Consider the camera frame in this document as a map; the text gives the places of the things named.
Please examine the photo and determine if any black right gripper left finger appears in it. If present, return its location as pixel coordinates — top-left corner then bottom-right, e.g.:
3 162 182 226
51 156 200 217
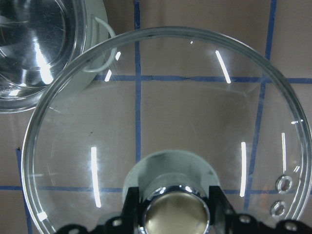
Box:
56 187 140 234

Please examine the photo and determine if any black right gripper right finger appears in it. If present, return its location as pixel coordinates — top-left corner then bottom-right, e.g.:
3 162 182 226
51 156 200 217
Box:
208 186 312 234

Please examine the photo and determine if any glass pot lid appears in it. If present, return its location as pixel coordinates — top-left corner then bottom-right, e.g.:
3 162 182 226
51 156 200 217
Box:
21 27 312 234

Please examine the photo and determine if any pale green cooking pot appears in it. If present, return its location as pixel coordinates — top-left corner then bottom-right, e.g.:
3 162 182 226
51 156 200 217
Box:
0 0 115 114

